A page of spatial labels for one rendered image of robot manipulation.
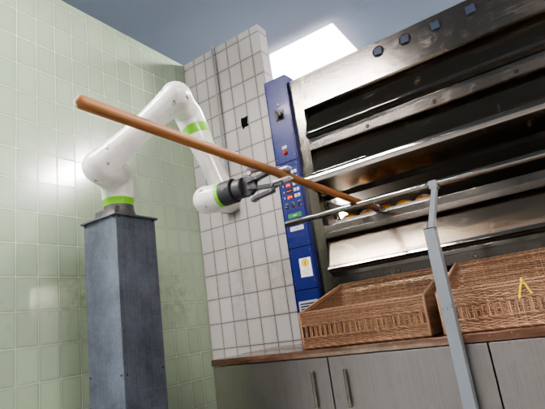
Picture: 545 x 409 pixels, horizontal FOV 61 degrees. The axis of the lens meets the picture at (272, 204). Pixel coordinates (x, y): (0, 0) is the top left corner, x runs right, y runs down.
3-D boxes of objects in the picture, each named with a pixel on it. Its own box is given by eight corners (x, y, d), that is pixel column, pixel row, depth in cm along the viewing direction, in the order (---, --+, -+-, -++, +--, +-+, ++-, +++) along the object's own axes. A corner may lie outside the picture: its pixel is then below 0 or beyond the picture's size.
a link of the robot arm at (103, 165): (68, 161, 174) (172, 68, 179) (88, 174, 190) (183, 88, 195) (88, 184, 171) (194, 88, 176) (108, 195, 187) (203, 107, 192)
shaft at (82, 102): (80, 104, 93) (79, 90, 93) (71, 109, 94) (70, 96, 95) (379, 210, 234) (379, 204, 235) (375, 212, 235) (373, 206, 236)
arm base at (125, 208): (75, 229, 194) (75, 215, 195) (105, 232, 206) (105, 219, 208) (116, 214, 181) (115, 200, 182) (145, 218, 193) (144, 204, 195)
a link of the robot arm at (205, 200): (189, 217, 175) (184, 189, 176) (210, 216, 185) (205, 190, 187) (217, 208, 168) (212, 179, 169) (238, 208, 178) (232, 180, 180)
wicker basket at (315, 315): (348, 338, 234) (339, 284, 241) (462, 325, 205) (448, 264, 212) (300, 350, 194) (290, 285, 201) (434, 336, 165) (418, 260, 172)
